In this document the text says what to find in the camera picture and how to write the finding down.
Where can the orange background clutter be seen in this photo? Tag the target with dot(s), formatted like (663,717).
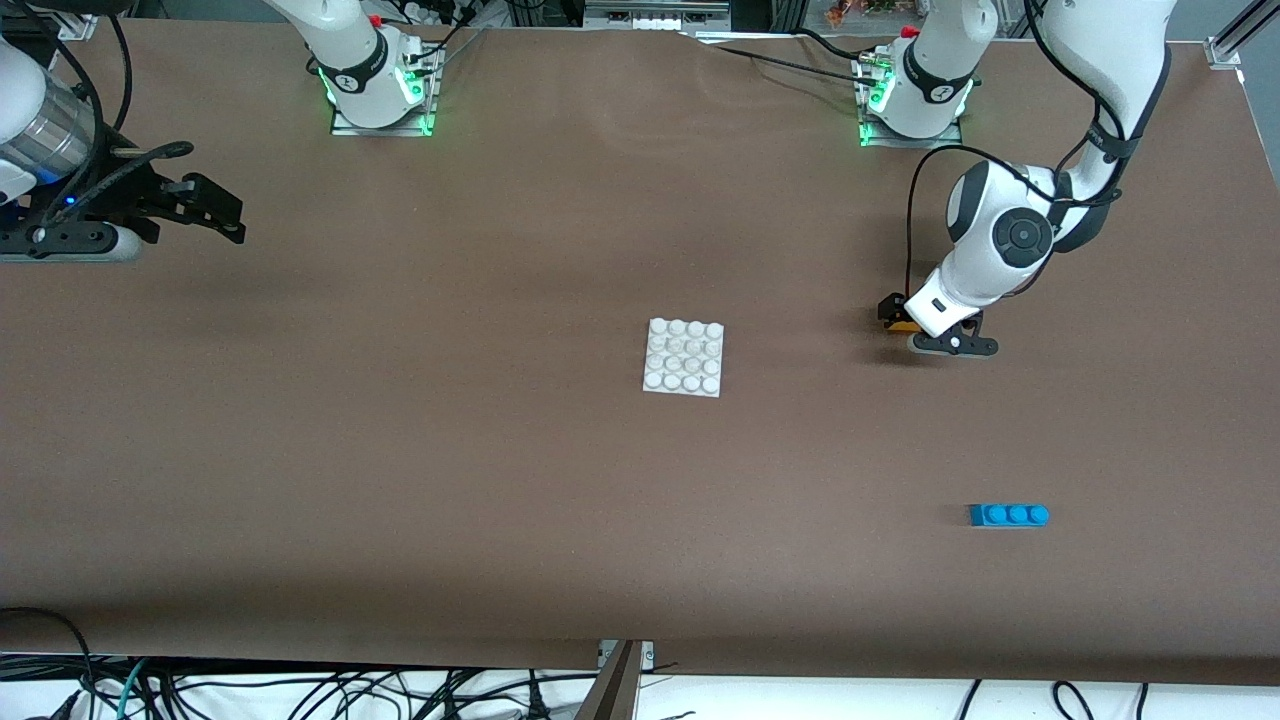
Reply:
(840,12)

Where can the yellow two-stud block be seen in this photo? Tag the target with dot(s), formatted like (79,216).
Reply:
(903,327)

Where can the aluminium frame profile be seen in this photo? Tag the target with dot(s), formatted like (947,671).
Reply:
(1250,20)

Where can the aluminium extrusion bar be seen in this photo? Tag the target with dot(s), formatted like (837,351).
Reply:
(650,15)

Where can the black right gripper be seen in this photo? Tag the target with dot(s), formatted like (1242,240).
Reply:
(128,199)

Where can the white studded base plate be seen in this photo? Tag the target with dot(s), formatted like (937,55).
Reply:
(683,360)

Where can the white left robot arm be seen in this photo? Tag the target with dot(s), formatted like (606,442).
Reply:
(1100,60)

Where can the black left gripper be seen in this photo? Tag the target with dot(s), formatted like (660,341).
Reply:
(888,308)

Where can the metal table edge bracket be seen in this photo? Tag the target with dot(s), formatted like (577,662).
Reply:
(620,690)

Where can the blue three-stud block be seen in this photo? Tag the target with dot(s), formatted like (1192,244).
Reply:
(1005,515)

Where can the metal corner bracket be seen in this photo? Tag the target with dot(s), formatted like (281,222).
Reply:
(1222,52)
(80,28)

